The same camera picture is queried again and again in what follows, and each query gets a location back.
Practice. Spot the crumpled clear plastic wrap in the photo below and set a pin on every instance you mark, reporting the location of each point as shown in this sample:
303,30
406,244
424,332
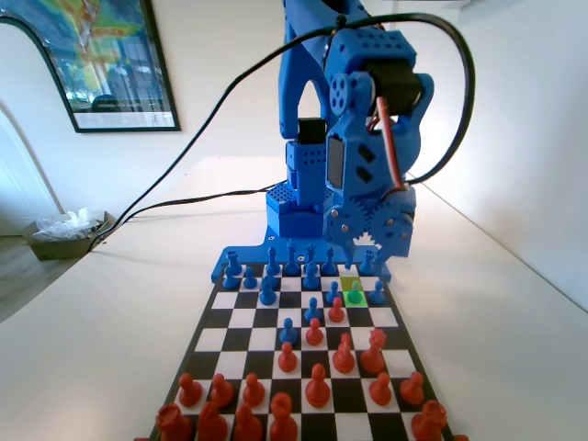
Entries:
69,225

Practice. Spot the white door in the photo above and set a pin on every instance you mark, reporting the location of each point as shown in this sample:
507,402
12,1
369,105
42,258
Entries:
23,184

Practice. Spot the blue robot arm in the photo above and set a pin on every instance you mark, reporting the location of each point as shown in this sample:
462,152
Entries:
294,69

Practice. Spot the black and white chessboard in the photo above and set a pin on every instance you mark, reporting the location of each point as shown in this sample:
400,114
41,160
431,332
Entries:
257,340

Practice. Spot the blue chess king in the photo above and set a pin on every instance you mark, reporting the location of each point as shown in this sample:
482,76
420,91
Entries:
290,264

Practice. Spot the red chess pawn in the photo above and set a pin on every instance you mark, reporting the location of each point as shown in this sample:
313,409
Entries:
287,360
412,390
380,392
189,392
313,334
253,392
221,392
336,312

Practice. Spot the black framed map poster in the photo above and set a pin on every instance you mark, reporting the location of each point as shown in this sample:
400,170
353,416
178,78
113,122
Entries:
115,69

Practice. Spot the cardboard box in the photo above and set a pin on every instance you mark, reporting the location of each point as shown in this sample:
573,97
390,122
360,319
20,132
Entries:
59,248

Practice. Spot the blue chess bishop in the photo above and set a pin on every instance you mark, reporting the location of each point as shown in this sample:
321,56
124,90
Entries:
272,262
328,264

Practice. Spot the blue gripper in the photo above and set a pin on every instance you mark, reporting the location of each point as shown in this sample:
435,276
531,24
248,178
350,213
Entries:
367,225

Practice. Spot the blue chess queen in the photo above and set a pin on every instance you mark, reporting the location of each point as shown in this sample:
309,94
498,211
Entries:
311,255

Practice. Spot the blue chess pawn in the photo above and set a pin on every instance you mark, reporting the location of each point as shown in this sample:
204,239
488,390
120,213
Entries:
332,294
288,331
229,281
353,296
248,280
377,294
276,279
313,310

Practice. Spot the red chess rook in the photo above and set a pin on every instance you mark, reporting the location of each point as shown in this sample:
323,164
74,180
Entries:
173,425
429,422

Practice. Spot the blue arm base mount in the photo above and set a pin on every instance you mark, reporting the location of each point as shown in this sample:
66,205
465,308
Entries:
298,225

